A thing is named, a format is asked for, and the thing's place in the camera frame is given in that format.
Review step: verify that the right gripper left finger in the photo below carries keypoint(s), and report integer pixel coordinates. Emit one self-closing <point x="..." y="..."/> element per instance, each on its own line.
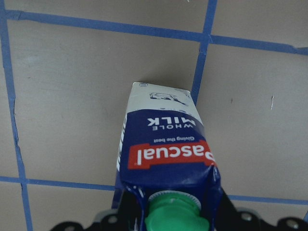
<point x="124" y="218"/>

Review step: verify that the blue white milk carton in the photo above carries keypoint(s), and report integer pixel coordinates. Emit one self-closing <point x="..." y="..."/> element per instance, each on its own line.
<point x="165" y="162"/>

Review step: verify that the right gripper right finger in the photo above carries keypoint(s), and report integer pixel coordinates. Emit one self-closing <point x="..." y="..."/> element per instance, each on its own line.
<point x="228" y="218"/>

